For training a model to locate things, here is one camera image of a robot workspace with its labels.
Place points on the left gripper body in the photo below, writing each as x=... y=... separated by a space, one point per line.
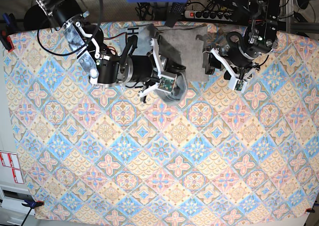
x=241 y=60

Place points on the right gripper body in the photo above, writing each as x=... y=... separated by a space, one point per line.
x=139 y=69

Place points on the grey T-shirt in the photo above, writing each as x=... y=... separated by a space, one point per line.
x=183 y=45

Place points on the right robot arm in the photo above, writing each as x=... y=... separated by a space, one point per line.
x=104 y=66

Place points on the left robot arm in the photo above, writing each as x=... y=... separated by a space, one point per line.
x=260 y=37

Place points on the white power strip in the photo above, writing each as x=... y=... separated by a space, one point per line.
x=207 y=15

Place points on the black remote on table edge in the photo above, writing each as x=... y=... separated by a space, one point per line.
x=177 y=8

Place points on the patterned tablecloth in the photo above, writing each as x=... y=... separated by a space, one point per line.
x=101 y=156

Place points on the black round stool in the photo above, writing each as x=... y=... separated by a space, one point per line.
x=35 y=18

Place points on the blue orange clamp top-left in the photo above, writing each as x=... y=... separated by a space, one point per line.
x=4 y=34

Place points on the red white label stickers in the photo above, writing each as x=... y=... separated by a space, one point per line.
x=10 y=170

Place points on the orange clamp bottom-right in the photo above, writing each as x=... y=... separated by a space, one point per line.
x=310 y=210

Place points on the blue orange clamp bottom-left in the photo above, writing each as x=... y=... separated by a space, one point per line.
x=32 y=204

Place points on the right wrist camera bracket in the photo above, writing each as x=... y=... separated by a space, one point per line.
x=165 y=81

